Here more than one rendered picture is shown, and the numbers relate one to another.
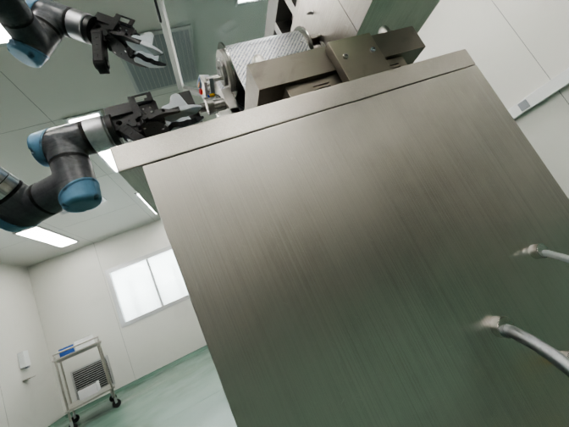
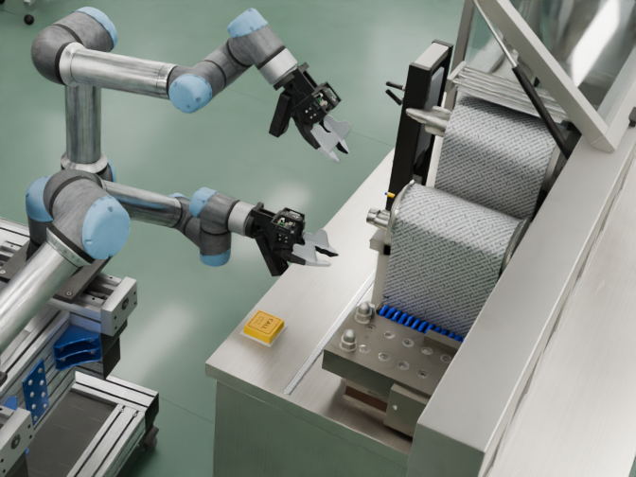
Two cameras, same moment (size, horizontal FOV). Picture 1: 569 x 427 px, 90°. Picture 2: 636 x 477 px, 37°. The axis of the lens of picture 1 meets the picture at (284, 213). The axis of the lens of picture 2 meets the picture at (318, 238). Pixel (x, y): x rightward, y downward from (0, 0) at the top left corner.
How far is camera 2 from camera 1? 214 cm
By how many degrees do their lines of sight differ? 61
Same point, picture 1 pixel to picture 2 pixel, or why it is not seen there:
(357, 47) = (413, 409)
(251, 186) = (262, 426)
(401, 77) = (401, 460)
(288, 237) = (267, 453)
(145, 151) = (220, 376)
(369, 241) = not seen: outside the picture
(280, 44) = (463, 256)
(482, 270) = not seen: outside the picture
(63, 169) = (205, 243)
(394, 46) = not seen: hidden behind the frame
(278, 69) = (345, 368)
